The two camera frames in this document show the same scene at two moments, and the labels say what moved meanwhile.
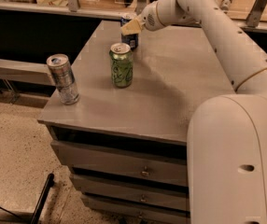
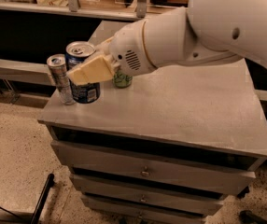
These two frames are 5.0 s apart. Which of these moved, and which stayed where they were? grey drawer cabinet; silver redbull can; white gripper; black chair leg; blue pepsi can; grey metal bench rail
Moved: blue pepsi can; white gripper
Stayed: silver redbull can; grey metal bench rail; grey drawer cabinet; black chair leg
